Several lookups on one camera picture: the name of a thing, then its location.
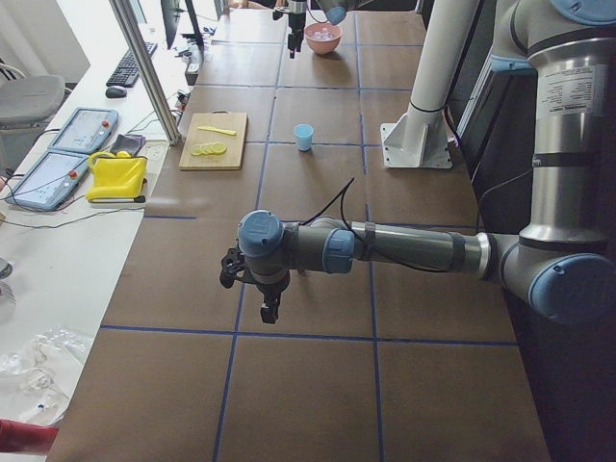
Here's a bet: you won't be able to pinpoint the clear plastic bags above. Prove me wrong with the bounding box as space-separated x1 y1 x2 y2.
1 326 93 425

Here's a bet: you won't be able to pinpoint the teach pendant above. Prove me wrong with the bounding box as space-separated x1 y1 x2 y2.
5 149 89 212
49 107 119 154

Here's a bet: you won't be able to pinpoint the lower teach pendant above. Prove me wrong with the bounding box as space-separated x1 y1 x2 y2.
5 149 89 212

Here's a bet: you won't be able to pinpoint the dark grey pouch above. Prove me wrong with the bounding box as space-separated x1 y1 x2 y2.
110 134 146 156

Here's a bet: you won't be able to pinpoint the white camera mast with base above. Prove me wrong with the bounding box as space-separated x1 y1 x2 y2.
380 0 480 169

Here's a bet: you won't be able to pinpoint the black computer mouse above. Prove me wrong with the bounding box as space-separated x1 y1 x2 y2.
105 86 127 99

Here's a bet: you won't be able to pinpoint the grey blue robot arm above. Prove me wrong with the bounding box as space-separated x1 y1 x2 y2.
219 1 615 324
280 0 368 59

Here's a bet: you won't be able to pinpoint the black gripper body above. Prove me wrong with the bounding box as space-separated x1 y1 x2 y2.
288 12 306 36
257 271 291 299

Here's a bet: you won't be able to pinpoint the black keyboard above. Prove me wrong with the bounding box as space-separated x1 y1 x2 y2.
106 50 140 88

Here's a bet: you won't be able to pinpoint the grey office chair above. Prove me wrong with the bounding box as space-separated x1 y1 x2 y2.
1 75 65 174

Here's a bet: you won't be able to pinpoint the light blue plastic cup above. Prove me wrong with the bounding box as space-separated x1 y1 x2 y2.
294 123 314 152

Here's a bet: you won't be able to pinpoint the pink bowl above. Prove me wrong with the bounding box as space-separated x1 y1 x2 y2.
304 23 342 55

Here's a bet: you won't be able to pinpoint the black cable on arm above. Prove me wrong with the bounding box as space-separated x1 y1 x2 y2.
298 176 477 273

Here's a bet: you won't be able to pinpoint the yellow bag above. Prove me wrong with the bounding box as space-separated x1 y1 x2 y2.
86 151 147 203

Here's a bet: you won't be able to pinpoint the bamboo cutting board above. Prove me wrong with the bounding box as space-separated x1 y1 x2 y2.
179 113 247 171

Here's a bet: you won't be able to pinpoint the black monitor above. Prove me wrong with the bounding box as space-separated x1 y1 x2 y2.
160 0 207 51

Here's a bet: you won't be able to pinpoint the upper teach pendant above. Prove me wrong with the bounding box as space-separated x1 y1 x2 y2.
49 107 119 154

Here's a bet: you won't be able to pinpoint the yellow plastic knife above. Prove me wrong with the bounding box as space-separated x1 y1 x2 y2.
197 125 238 137

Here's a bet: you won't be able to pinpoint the aluminium frame post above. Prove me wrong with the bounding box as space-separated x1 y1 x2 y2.
110 0 182 146

